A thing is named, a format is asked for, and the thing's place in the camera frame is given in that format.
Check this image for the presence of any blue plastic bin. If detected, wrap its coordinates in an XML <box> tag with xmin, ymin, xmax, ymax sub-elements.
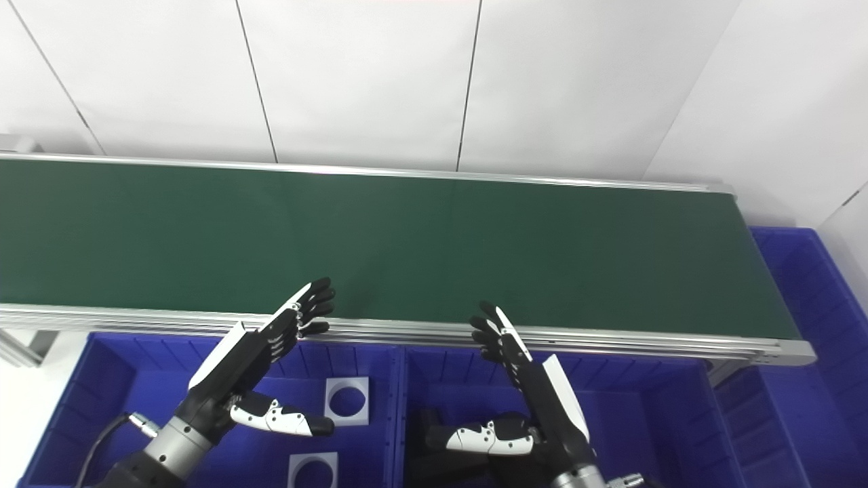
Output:
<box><xmin>712</xmin><ymin>227</ymin><xmax>868</xmax><ymax>488</ymax></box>
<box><xmin>17</xmin><ymin>332</ymin><xmax>408</xmax><ymax>488</ymax></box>
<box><xmin>397</xmin><ymin>346</ymin><xmax>747</xmax><ymax>488</ymax></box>

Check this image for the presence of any white and black right hand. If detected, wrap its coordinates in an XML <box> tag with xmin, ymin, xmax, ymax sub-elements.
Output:
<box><xmin>425</xmin><ymin>300</ymin><xmax>598</xmax><ymax>479</ymax></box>

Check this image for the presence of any aluminium conveyor support leg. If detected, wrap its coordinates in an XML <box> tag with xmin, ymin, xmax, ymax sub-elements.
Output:
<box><xmin>0</xmin><ymin>330</ymin><xmax>59</xmax><ymax>369</ymax></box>

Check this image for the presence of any white and black left hand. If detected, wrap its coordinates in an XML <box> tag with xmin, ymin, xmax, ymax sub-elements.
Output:
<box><xmin>175</xmin><ymin>277</ymin><xmax>337</xmax><ymax>445</ymax></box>

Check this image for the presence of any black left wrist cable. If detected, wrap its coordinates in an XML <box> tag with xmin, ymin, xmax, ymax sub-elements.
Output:
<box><xmin>75</xmin><ymin>411</ymin><xmax>161</xmax><ymax>488</ymax></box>

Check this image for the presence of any green conveyor belt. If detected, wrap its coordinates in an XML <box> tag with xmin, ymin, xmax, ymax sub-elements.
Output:
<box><xmin>0</xmin><ymin>159</ymin><xmax>803</xmax><ymax>340</ymax></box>
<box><xmin>0</xmin><ymin>150</ymin><xmax>818</xmax><ymax>368</ymax></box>

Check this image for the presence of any white square part with hole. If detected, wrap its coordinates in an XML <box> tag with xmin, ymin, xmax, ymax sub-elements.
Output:
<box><xmin>288</xmin><ymin>451</ymin><xmax>339</xmax><ymax>488</ymax></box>
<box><xmin>324</xmin><ymin>377</ymin><xmax>370</xmax><ymax>427</ymax></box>

